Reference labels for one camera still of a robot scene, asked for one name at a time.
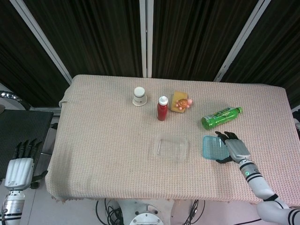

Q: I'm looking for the white paper cup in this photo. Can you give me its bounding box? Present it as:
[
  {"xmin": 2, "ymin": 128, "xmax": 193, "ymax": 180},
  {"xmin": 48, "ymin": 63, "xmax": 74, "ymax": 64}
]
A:
[{"xmin": 132, "ymin": 87, "xmax": 149, "ymax": 107}]

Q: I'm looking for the dark pleated curtain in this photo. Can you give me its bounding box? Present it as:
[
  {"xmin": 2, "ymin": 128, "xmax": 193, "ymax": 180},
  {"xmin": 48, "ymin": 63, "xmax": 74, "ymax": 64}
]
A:
[{"xmin": 0, "ymin": 0, "xmax": 300, "ymax": 113}]

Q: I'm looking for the black cable bundle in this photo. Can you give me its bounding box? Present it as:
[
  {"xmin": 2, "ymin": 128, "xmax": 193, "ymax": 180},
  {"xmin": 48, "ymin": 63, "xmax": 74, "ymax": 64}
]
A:
[
  {"xmin": 184, "ymin": 199, "xmax": 206, "ymax": 225},
  {"xmin": 95, "ymin": 198, "xmax": 125, "ymax": 225}
]

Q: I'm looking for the white frame post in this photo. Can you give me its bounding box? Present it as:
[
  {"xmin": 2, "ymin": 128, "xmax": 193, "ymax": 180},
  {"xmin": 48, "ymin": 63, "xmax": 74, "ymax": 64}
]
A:
[
  {"xmin": 9, "ymin": 0, "xmax": 72, "ymax": 85},
  {"xmin": 139, "ymin": 0, "xmax": 154, "ymax": 78},
  {"xmin": 214, "ymin": 0, "xmax": 272, "ymax": 82}
]

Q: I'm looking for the red bottle white cap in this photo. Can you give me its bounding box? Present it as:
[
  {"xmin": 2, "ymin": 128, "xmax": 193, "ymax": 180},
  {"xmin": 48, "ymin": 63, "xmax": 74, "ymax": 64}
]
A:
[{"xmin": 157, "ymin": 96, "xmax": 169, "ymax": 121}]

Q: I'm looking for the clear plastic container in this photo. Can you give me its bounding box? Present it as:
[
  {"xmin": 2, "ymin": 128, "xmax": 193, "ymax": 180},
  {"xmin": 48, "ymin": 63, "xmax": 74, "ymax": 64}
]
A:
[{"xmin": 152, "ymin": 136, "xmax": 190, "ymax": 162}]

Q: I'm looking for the orange pink turtle toy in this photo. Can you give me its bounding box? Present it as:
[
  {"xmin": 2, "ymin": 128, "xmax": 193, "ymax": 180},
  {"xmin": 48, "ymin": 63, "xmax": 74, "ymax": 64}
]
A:
[{"xmin": 175, "ymin": 98, "xmax": 194, "ymax": 111}]

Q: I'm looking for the pink waffle tablecloth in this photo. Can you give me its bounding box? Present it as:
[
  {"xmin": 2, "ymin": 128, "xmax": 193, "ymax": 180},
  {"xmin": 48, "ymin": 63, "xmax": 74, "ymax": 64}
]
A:
[{"xmin": 44, "ymin": 74, "xmax": 300, "ymax": 205}]

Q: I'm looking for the yellow sponge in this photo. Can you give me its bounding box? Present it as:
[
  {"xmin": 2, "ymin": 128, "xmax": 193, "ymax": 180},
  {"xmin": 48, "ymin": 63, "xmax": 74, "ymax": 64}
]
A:
[{"xmin": 170, "ymin": 91, "xmax": 189, "ymax": 113}]

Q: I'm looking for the chrome metal fixture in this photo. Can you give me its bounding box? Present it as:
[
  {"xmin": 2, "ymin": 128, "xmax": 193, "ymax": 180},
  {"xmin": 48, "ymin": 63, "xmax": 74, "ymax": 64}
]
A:
[{"xmin": 0, "ymin": 90, "xmax": 31, "ymax": 113}]

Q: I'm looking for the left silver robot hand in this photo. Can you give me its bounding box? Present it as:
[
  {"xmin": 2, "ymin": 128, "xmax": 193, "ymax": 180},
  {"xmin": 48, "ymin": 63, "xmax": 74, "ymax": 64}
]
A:
[{"xmin": 3, "ymin": 138, "xmax": 49, "ymax": 190}]

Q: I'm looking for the teal container lid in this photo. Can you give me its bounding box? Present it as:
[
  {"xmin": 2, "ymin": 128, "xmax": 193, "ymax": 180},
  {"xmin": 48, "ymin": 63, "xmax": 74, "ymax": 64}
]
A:
[{"xmin": 202, "ymin": 135, "xmax": 230, "ymax": 162}]

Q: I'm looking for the black mesh chair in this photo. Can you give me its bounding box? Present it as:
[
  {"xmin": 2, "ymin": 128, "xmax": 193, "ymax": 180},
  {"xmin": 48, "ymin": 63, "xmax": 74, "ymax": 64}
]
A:
[{"xmin": 0, "ymin": 109, "xmax": 54, "ymax": 180}]

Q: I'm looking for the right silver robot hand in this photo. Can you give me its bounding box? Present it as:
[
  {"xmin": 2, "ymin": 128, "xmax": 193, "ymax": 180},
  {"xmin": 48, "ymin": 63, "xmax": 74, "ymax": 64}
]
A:
[{"xmin": 215, "ymin": 131, "xmax": 252, "ymax": 164}]

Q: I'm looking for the green plastic drink bottle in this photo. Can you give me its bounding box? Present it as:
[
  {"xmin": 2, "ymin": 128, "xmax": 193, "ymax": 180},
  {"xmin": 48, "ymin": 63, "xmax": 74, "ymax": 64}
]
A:
[{"xmin": 201, "ymin": 106, "xmax": 244, "ymax": 130}]

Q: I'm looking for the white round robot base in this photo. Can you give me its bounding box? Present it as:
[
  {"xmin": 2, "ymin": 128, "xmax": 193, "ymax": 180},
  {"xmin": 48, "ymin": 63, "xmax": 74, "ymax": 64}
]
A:
[{"xmin": 117, "ymin": 199, "xmax": 174, "ymax": 225}]

